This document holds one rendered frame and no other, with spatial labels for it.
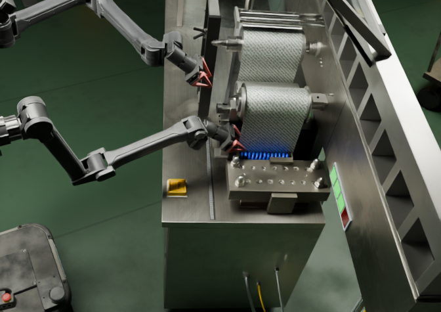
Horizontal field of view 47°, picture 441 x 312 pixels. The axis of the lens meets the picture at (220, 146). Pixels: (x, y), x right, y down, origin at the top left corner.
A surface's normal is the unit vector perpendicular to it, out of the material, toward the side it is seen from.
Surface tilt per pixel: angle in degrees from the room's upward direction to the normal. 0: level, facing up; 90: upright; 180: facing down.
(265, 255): 90
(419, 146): 0
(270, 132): 90
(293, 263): 90
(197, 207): 0
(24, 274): 0
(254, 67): 92
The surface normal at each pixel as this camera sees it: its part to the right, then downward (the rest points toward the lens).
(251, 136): 0.07, 0.75
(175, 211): 0.11, -0.66
